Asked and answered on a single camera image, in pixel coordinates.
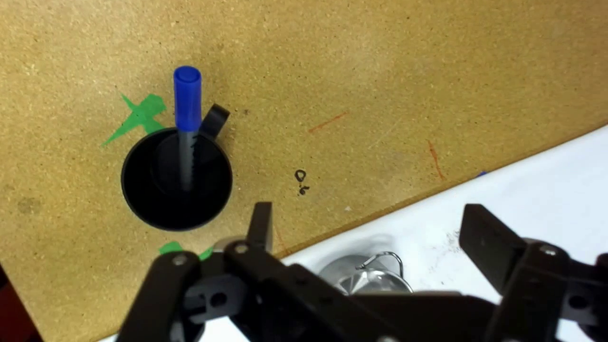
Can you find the white table cloth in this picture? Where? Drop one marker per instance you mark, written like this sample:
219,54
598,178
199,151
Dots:
539,191

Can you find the blue marker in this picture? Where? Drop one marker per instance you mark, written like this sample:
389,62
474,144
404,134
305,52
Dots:
187,102

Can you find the green tape star-shaped piece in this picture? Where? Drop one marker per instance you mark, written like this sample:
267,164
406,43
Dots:
143,115

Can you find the black mug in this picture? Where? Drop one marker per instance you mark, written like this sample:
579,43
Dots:
212,191

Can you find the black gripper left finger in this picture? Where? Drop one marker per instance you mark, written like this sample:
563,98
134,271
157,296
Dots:
191,297

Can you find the small steel pot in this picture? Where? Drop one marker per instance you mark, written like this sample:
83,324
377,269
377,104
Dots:
354,275

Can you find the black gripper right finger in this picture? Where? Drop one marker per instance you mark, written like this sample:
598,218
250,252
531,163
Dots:
539,292

